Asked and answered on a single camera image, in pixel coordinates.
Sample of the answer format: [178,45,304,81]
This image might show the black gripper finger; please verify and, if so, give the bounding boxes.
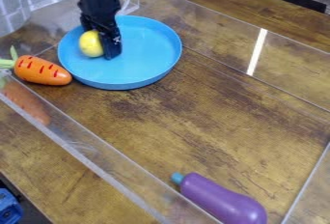
[99,27,123,60]
[80,16,99,31]

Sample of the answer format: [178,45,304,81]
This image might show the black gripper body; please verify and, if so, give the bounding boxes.
[69,0,123,31]

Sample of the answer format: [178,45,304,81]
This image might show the yellow toy lemon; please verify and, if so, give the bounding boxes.
[79,30,103,58]

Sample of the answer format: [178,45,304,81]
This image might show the blue round tray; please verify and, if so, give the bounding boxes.
[56,15,183,90]

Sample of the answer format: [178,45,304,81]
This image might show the orange toy carrot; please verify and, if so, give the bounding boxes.
[0,47,72,86]

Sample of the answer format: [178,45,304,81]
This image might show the blue object at corner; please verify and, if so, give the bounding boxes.
[0,188,23,224]

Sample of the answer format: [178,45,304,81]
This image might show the purple toy eggplant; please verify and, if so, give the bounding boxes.
[171,172,268,224]

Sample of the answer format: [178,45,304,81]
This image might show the clear acrylic enclosure wall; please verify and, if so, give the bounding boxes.
[0,0,330,224]

